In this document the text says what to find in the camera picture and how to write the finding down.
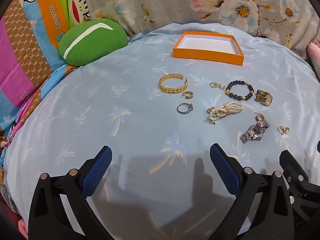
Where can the cartoon printed blanket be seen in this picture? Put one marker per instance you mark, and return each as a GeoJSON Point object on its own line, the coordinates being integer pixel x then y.
{"type": "Point", "coordinates": [30, 42]}

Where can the silver wristwatch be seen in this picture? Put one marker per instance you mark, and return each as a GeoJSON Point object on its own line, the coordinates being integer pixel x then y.
{"type": "Point", "coordinates": [255, 131]}

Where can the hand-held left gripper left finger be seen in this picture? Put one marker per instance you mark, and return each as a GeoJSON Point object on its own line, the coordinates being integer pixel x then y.
{"type": "Point", "coordinates": [97, 170]}

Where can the orange cardboard box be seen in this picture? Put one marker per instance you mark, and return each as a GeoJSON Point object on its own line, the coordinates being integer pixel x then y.
{"type": "Point", "coordinates": [200, 55]}

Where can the light blue palm-print sheet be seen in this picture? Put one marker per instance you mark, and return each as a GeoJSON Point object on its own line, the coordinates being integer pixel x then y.
{"type": "Point", "coordinates": [112, 92]}

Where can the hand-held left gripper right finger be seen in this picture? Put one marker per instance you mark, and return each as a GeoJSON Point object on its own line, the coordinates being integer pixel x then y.
{"type": "Point", "coordinates": [222, 165]}

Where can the gold hoop earring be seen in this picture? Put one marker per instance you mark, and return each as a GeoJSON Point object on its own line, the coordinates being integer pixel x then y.
{"type": "Point", "coordinates": [190, 95]}

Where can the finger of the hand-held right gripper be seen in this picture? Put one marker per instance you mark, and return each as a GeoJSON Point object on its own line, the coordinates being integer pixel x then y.
{"type": "Point", "coordinates": [297, 170]}

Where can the pink pillow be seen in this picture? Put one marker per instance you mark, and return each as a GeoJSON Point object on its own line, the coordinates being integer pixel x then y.
{"type": "Point", "coordinates": [314, 57]}

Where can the gold wristwatch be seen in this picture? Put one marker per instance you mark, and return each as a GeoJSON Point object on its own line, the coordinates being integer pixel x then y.
{"type": "Point", "coordinates": [265, 98]}

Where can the green round cushion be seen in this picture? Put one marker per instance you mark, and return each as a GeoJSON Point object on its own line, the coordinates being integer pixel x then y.
{"type": "Point", "coordinates": [95, 42]}

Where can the grey floral blanket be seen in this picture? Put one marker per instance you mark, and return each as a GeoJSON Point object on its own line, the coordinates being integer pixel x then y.
{"type": "Point", "coordinates": [175, 2]}

